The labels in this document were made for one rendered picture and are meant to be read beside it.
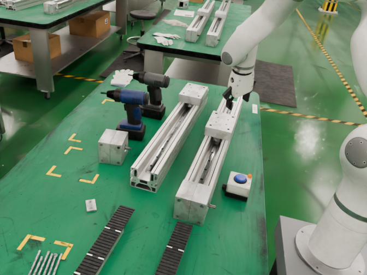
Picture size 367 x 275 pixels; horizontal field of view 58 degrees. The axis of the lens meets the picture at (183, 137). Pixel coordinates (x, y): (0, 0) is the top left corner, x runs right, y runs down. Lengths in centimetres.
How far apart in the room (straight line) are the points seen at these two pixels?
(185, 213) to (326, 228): 41
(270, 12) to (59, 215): 90
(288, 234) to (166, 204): 40
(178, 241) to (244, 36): 65
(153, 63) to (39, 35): 109
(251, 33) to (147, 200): 64
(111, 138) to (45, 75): 224
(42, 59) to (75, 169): 222
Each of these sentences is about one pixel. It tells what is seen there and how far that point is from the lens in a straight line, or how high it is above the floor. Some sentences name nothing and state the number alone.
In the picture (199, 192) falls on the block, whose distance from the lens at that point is 105.
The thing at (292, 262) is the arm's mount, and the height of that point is 85.
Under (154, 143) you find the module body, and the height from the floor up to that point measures 86.
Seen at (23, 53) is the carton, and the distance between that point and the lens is 396.
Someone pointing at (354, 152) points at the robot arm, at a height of 121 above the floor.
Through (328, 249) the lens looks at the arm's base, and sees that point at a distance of 97.
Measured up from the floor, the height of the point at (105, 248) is 81.
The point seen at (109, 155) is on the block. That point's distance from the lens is 128.
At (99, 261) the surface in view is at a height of 81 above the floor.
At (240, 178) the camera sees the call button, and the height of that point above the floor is 85.
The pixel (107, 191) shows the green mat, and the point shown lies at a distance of 118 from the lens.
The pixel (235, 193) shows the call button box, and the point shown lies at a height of 80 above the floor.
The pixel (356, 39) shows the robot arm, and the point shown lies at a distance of 86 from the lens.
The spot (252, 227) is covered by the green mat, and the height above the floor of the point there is 78.
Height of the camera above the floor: 157
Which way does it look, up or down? 32 degrees down
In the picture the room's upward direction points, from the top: 7 degrees clockwise
